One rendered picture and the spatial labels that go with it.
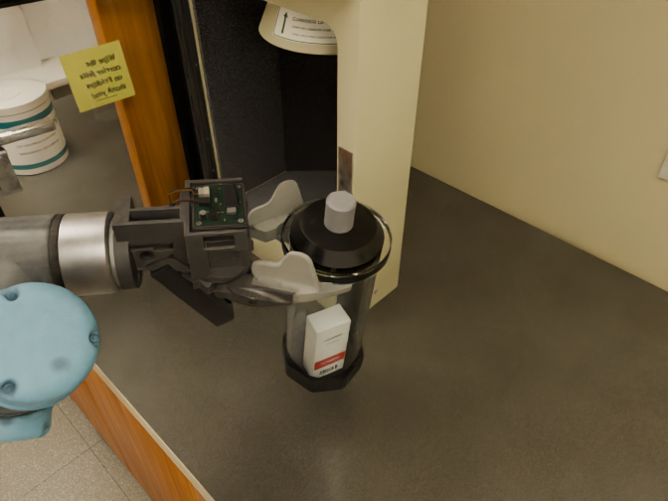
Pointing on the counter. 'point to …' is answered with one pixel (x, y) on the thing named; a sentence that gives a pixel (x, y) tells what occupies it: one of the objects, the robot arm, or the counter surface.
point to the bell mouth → (296, 32)
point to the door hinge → (195, 85)
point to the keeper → (345, 170)
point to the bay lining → (264, 96)
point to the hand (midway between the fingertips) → (334, 250)
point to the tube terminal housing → (369, 106)
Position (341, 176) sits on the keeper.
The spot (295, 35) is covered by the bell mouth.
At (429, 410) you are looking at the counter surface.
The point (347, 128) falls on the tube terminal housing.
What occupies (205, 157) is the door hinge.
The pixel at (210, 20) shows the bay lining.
